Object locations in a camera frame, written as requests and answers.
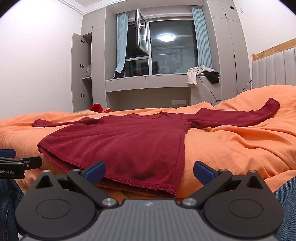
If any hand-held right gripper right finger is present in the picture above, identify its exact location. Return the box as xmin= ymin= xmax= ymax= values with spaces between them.
xmin=180 ymin=161 xmax=269 ymax=208

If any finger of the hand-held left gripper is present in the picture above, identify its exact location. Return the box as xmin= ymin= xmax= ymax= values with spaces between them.
xmin=0 ymin=156 xmax=43 ymax=169
xmin=0 ymin=149 xmax=17 ymax=158

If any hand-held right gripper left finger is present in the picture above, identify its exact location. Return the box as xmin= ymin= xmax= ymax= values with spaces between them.
xmin=32 ymin=161 xmax=120 ymax=208

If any dark red long-sleeve shirt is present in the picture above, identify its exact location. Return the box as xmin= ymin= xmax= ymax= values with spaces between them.
xmin=32 ymin=98 xmax=281 ymax=199

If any orange blanket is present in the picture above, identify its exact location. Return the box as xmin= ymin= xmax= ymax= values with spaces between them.
xmin=0 ymin=85 xmax=296 ymax=202

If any person's left leg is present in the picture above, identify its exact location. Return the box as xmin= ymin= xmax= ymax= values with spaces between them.
xmin=0 ymin=178 xmax=26 ymax=241

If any person's leg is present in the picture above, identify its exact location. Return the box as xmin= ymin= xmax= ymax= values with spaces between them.
xmin=273 ymin=179 xmax=296 ymax=241
xmin=0 ymin=178 xmax=26 ymax=241

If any person's right leg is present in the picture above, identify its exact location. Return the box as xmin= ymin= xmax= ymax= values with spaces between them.
xmin=273 ymin=179 xmax=296 ymax=241

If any grey built-in wardrobe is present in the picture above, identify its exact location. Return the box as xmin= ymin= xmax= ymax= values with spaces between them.
xmin=71 ymin=0 xmax=253 ymax=113

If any black garment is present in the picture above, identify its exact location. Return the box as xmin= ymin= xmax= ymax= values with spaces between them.
xmin=203 ymin=71 xmax=220 ymax=85

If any white garment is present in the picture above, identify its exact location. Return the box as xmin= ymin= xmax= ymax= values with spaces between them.
xmin=187 ymin=65 xmax=217 ymax=88

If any grey wardrobe door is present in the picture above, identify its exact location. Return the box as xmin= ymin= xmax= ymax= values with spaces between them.
xmin=71 ymin=33 xmax=93 ymax=113

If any window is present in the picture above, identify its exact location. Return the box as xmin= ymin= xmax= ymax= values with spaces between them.
xmin=125 ymin=8 xmax=200 ymax=77

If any grey padded headboard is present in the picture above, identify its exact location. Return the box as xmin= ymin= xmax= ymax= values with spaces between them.
xmin=251 ymin=38 xmax=296 ymax=90

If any light blue curtain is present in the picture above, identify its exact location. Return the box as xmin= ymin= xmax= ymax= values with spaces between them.
xmin=191 ymin=5 xmax=213 ymax=69
xmin=114 ymin=12 xmax=129 ymax=74

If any black cable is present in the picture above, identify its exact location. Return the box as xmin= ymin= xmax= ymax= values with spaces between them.
xmin=198 ymin=76 xmax=253 ymax=106

